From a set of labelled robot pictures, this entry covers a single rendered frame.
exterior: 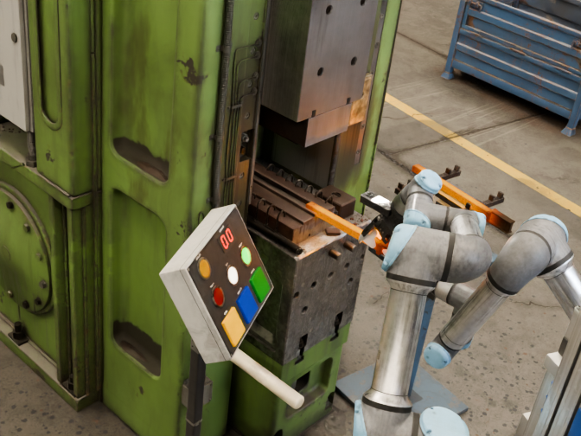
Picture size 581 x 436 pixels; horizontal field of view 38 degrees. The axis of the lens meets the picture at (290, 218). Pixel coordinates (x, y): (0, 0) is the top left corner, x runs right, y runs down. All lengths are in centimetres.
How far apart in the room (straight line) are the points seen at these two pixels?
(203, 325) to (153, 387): 94
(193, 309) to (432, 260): 61
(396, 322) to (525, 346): 213
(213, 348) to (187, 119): 64
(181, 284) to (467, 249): 69
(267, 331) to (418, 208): 85
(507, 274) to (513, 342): 187
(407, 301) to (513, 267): 35
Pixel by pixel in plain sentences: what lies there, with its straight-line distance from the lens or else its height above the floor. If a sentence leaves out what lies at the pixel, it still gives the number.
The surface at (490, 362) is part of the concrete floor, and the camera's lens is 386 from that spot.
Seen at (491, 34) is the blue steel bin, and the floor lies 45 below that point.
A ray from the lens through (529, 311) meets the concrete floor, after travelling 424.
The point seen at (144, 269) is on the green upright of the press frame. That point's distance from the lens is 286.
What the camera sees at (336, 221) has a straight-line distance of 264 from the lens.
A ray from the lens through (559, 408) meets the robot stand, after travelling 183.
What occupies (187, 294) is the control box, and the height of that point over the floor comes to 113.
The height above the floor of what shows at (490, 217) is 100.
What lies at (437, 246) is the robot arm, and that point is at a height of 139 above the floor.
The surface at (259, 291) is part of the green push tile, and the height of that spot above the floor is 100.
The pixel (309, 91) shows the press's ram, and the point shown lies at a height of 145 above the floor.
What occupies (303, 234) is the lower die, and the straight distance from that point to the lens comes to 267.
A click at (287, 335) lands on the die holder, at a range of 279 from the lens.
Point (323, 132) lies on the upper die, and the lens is 252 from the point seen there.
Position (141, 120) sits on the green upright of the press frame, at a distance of 260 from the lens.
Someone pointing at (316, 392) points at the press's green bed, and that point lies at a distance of 327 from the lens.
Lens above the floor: 240
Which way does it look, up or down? 32 degrees down
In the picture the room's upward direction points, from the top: 8 degrees clockwise
